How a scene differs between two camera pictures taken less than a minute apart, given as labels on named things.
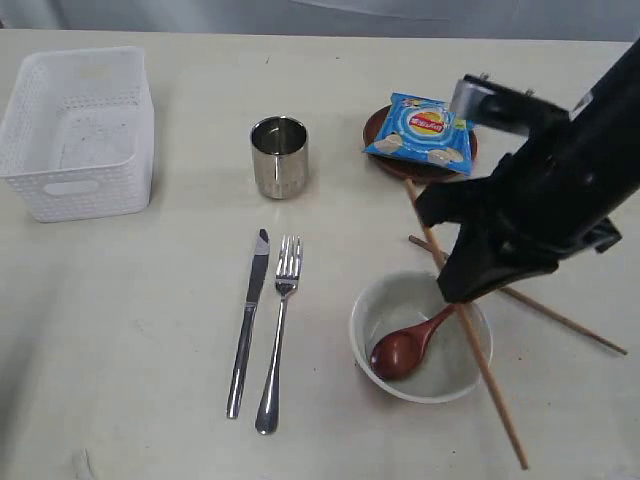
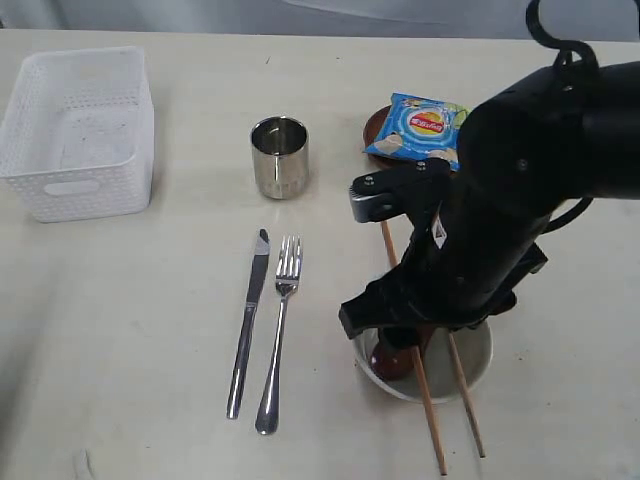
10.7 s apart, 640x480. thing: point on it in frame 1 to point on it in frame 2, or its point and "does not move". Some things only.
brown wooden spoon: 399,354 does not move
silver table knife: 256,283 does not move
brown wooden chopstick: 476,346 to 420,366
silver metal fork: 287,278 does not move
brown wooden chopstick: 543,308 to 465,396
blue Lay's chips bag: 425,131 does not move
